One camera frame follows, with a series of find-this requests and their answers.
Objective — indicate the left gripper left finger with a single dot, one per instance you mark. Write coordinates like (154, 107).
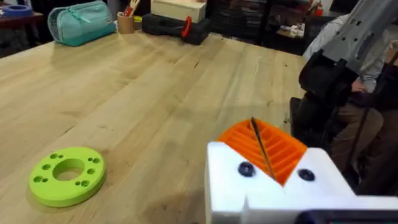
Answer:
(227, 174)

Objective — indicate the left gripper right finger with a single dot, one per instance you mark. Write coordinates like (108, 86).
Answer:
(314, 174)

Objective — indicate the person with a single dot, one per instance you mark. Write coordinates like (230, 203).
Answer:
(373, 130)

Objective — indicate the black storage shelf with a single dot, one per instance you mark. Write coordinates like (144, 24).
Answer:
(239, 18)

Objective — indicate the green disc with holes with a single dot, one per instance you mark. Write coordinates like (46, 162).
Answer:
(66, 190)

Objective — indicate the red fire extinguisher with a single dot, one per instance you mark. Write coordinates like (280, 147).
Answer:
(319, 8)

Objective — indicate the pale wooden box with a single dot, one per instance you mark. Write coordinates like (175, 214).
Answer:
(178, 9)

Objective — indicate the wooden cup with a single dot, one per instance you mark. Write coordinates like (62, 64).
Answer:
(125, 25)

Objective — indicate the wooden fork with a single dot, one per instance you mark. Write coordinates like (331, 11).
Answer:
(134, 5)

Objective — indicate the teal zip bag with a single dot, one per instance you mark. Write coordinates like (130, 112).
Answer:
(82, 25)

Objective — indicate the dark red side table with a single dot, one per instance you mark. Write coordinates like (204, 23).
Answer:
(18, 19)

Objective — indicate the blue tape roll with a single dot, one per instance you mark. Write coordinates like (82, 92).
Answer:
(17, 11)

